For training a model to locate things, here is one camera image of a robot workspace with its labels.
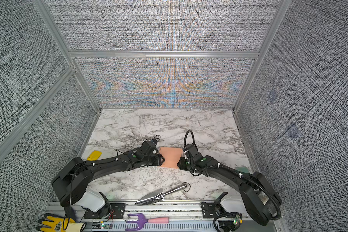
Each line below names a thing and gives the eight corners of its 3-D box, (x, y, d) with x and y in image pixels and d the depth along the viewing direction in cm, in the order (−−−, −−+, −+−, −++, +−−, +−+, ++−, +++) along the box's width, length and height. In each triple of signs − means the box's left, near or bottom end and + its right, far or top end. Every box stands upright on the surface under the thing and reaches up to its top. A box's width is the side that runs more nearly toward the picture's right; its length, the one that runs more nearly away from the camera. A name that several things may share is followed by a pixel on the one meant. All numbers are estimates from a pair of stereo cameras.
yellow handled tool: (88, 160, 94) (86, 159, 92) (91, 152, 97) (90, 150, 96) (99, 160, 94) (97, 159, 92) (102, 152, 97) (100, 150, 96)
